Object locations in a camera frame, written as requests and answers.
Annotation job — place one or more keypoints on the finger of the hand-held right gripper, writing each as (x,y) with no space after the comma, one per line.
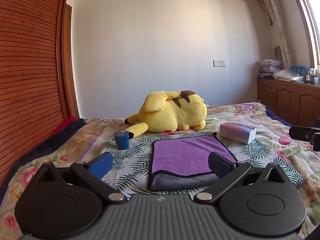
(300,132)

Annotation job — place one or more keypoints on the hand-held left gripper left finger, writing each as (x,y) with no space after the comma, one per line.
(101,166)

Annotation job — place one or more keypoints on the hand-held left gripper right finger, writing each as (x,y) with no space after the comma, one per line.
(219,165)

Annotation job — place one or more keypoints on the purple and grey towel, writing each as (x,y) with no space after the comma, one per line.
(185,155)

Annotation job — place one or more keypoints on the floral bedspread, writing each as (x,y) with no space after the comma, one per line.
(280,135)

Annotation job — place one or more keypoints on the dark blue bed sheet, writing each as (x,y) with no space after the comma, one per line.
(278,116)

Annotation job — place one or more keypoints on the blue cup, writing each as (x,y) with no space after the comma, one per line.
(122,141)

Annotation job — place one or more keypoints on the leaf print cloth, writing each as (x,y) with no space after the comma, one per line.
(135,155)

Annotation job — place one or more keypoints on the pink and purple tissue pack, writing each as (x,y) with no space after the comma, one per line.
(236,132)

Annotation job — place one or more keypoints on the wooden cabinet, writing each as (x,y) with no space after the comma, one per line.
(282,95)

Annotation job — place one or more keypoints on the red cloth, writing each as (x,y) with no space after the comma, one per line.
(65,125)

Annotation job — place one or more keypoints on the dark blue blanket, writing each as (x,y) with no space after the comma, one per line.
(50,145)

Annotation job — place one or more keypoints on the white plastic bag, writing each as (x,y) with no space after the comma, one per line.
(287,75)

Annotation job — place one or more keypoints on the blue box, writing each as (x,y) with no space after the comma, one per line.
(298,69)

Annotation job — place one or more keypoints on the clear bottle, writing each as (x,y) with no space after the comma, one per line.
(318,70)

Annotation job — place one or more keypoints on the stack of books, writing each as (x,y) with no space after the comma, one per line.
(265,74)

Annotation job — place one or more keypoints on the yellow plush toy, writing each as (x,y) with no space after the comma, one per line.
(172,112)

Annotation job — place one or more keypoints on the stack of folded cloths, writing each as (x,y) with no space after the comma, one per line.
(271,65)

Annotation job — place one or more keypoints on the woven hand fan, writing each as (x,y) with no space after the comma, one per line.
(278,53)

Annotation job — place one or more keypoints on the patterned beige curtain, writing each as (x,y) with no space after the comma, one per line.
(277,22)

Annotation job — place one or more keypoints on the wooden louvred wardrobe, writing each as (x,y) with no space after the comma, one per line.
(25,55)

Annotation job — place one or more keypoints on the white wall socket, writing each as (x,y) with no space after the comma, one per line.
(219,63)

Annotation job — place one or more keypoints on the wooden window frame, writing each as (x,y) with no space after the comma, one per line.
(306,17)

